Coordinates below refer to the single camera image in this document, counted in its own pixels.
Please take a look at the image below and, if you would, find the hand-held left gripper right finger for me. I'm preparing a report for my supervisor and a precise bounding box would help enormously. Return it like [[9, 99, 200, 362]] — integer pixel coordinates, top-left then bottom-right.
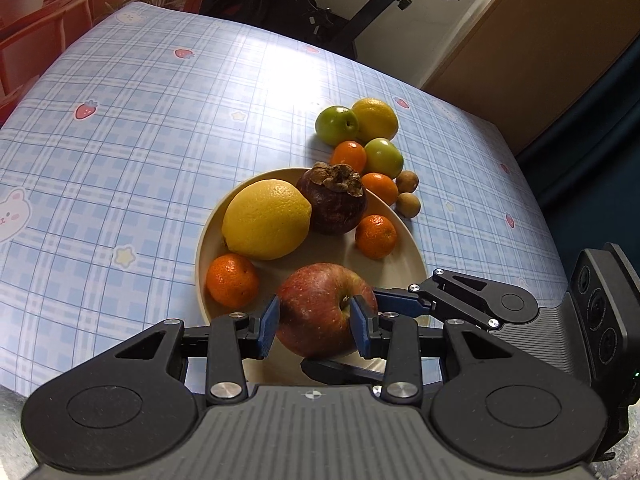
[[349, 296, 506, 406]]

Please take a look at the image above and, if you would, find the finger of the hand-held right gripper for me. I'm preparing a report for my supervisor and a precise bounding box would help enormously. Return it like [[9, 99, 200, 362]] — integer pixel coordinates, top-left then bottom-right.
[[372, 268, 501, 332], [300, 357, 388, 386]]

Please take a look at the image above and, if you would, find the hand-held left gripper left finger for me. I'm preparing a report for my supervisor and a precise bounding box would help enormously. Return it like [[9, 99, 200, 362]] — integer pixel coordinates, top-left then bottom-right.
[[115, 295, 281, 407]]

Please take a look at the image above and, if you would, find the red apple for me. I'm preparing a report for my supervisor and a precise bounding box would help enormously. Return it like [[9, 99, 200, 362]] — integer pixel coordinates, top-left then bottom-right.
[[275, 263, 379, 359]]

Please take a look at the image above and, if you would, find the round mandarin orange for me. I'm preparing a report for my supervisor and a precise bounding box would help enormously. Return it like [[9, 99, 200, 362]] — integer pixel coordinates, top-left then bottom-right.
[[361, 172, 399, 207], [206, 253, 260, 309], [355, 215, 398, 260]]

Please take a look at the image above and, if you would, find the cream round plate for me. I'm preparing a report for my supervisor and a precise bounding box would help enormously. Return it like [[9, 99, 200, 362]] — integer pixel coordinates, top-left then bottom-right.
[[195, 167, 428, 388]]

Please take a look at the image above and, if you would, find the large yellow citrus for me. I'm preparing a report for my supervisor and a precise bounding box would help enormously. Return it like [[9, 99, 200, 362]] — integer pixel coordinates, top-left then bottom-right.
[[221, 179, 313, 261]]

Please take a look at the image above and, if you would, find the dark purple mangosteen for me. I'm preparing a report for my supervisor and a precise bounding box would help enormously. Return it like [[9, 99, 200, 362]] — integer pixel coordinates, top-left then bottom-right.
[[296, 161, 368, 236]]

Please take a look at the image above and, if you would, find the green apple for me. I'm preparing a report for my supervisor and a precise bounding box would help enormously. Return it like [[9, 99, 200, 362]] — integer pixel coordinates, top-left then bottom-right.
[[315, 105, 360, 147], [364, 137, 404, 178]]

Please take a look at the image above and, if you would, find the oval mandarin orange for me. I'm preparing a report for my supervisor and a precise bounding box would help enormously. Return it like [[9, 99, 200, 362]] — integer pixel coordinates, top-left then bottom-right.
[[331, 140, 367, 173]]

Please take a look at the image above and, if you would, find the dark blue curtain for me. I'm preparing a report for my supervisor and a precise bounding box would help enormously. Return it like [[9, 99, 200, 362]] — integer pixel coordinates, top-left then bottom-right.
[[515, 45, 640, 286]]

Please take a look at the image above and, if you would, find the small yellow lemon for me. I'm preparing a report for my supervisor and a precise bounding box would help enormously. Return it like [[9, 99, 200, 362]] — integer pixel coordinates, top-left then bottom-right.
[[351, 97, 399, 142]]

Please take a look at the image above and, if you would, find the blue plaid tablecloth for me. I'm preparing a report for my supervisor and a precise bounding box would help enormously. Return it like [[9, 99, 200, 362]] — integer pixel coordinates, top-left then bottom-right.
[[0, 1, 569, 401]]

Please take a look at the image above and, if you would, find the brown wooden cabinet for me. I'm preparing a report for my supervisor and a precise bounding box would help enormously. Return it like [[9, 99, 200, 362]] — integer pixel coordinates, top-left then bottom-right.
[[420, 0, 640, 156]]

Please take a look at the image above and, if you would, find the black exercise bike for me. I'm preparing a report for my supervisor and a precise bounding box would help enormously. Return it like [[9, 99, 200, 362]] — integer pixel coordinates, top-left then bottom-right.
[[200, 0, 476, 58]]

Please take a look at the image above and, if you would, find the wall poster with plants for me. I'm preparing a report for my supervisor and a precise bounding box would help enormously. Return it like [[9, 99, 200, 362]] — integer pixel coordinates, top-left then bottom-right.
[[0, 0, 216, 128]]

